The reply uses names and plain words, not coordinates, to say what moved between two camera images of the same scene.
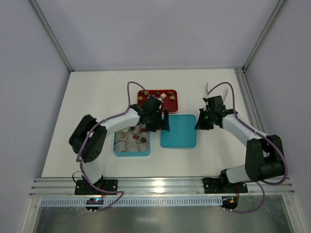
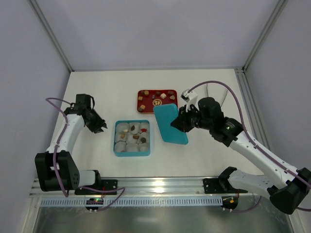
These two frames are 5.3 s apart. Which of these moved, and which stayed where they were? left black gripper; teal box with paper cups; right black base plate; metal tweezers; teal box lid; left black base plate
Moved: left black gripper; teal box lid
Stayed: teal box with paper cups; left black base plate; metal tweezers; right black base plate
